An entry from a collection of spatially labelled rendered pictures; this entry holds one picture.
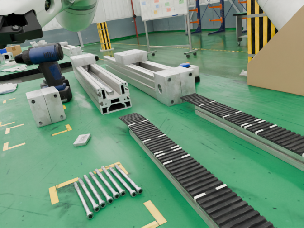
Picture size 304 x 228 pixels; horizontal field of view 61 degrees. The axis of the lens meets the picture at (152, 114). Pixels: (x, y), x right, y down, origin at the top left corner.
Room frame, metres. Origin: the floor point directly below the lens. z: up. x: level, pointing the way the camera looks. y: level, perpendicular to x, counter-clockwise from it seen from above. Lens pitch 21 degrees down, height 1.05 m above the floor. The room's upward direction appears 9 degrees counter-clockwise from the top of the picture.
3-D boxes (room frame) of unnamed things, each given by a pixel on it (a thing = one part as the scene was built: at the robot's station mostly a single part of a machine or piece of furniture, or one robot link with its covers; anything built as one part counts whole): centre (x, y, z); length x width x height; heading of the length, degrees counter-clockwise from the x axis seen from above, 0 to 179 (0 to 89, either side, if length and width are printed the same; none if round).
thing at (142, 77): (1.22, 0.06, 0.82); 0.80 x 0.10 x 0.09; 19
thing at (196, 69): (1.00, -0.15, 0.81); 0.10 x 0.08 x 0.06; 109
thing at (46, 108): (0.81, 0.32, 0.83); 0.11 x 0.10 x 0.10; 115
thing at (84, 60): (1.40, 0.32, 0.87); 0.16 x 0.11 x 0.07; 19
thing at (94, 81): (1.16, 0.24, 0.82); 0.80 x 0.10 x 0.09; 19
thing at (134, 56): (1.22, 0.06, 0.87); 0.16 x 0.11 x 0.07; 19
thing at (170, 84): (0.80, -0.10, 0.83); 0.12 x 0.09 x 0.10; 109
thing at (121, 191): (0.40, 0.09, 0.78); 0.11 x 0.01 x 0.01; 26
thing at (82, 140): (0.59, 0.18, 0.78); 0.05 x 0.03 x 0.01; 175
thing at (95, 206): (0.37, 0.13, 0.78); 0.11 x 0.01 x 0.01; 27
